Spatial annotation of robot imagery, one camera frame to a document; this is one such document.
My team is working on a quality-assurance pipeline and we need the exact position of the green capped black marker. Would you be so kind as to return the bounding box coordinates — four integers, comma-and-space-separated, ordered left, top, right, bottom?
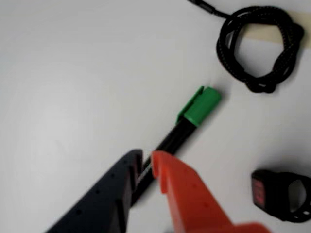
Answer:
132, 85, 222, 203

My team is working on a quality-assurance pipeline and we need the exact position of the black ring-shaped finger device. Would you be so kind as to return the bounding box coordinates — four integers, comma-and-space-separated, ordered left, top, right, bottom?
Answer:
251, 169, 311, 223

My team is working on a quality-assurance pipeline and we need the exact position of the short masking tape patch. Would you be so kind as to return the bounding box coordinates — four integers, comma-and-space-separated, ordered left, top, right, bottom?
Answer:
244, 11, 302, 46

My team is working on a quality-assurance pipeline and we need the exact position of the black coiled USB cable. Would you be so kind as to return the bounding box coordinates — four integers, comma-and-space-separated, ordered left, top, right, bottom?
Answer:
187, 0, 306, 94

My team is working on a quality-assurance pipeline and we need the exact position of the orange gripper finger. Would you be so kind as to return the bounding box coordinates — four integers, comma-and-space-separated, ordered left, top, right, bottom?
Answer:
151, 150, 275, 233

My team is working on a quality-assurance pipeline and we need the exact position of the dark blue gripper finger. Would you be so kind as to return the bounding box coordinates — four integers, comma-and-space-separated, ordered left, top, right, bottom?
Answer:
45, 149, 143, 233

